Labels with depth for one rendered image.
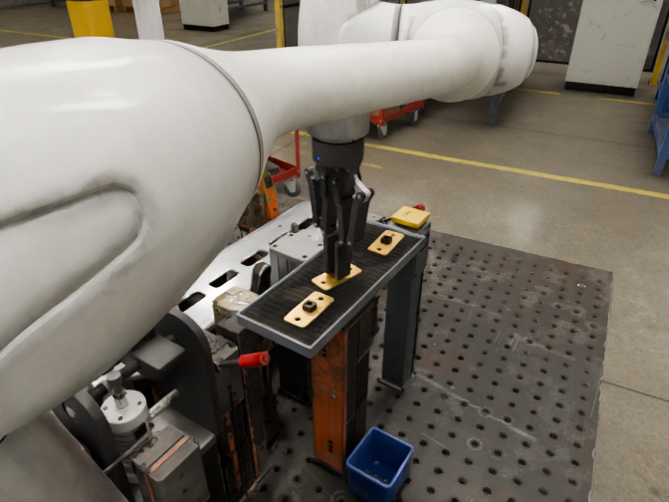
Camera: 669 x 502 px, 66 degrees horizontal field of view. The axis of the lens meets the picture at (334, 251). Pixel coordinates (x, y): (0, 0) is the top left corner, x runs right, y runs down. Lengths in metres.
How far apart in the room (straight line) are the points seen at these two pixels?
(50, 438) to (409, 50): 0.40
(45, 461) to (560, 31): 7.92
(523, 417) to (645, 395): 1.33
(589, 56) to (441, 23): 6.64
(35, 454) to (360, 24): 0.54
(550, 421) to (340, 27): 0.99
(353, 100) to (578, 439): 1.04
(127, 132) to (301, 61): 0.24
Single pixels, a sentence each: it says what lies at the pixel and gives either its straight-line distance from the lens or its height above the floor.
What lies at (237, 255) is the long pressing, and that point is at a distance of 1.24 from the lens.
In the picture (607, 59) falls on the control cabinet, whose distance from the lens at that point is 7.25.
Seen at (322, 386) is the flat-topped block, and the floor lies 0.93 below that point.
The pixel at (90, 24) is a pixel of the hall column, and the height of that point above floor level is 0.63.
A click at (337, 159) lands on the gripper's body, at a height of 1.38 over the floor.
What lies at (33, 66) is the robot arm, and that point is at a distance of 0.18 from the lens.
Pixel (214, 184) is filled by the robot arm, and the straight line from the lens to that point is 0.20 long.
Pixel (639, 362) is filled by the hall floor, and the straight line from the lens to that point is 2.76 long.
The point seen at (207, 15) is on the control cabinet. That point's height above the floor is 0.30.
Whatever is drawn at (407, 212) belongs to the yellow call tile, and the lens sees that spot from 1.07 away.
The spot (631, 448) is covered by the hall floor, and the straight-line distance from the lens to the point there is 2.36.
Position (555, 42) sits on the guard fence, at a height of 0.41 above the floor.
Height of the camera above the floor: 1.65
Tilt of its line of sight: 31 degrees down
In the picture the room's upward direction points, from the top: straight up
